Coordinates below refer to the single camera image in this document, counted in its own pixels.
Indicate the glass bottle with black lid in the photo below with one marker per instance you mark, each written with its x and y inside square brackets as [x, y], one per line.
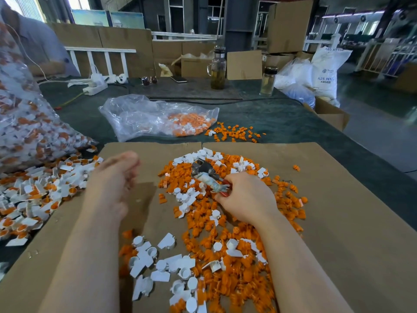
[268, 81]

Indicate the white woven sack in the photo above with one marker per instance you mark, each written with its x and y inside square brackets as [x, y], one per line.
[331, 68]

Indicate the white metal rack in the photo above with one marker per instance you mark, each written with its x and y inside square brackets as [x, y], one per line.
[388, 55]

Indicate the pile of assembled white-orange parts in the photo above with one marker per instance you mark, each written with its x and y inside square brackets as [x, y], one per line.
[36, 195]

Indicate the small clear plastic bag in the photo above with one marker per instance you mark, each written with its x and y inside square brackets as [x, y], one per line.
[135, 118]

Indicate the person's right forearm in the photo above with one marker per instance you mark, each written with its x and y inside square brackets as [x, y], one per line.
[303, 278]

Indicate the person's left hand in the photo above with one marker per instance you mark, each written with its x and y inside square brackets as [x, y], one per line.
[114, 182]

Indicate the pile of orange and white parts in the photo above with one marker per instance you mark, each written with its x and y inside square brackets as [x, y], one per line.
[215, 251]

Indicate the flat brown cardboard panel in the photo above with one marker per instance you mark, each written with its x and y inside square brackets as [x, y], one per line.
[244, 65]

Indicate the open cardboard box with paper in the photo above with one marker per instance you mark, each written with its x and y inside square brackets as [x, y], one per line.
[194, 67]

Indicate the person's right hand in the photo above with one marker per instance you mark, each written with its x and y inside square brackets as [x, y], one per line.
[246, 195]

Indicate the large clear bag of seals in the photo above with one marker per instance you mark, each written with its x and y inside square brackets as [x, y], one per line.
[31, 127]

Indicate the white railing frame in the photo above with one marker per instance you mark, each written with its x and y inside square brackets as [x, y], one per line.
[101, 50]

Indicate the scatter of orange offcuts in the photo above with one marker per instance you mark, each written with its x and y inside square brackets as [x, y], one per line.
[236, 132]

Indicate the row of upright cardboard sheets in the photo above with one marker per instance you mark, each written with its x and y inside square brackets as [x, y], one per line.
[140, 43]

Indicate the glass tea jar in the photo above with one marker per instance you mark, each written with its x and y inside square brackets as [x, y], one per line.
[218, 68]

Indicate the tall brown cardboard box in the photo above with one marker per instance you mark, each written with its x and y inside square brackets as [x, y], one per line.
[289, 26]

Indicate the open brown cardboard box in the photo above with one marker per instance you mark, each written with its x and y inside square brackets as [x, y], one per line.
[328, 114]

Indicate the clear blue plastic bag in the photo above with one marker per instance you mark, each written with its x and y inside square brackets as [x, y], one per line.
[296, 83]

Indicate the dark steel pillar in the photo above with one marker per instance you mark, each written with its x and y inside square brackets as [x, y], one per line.
[241, 24]

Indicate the black phone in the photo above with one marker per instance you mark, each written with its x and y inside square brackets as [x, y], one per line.
[179, 80]

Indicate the person's left forearm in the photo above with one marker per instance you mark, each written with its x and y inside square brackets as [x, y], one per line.
[81, 270]

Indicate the white power strip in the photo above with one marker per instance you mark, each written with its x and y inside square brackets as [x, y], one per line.
[96, 86]

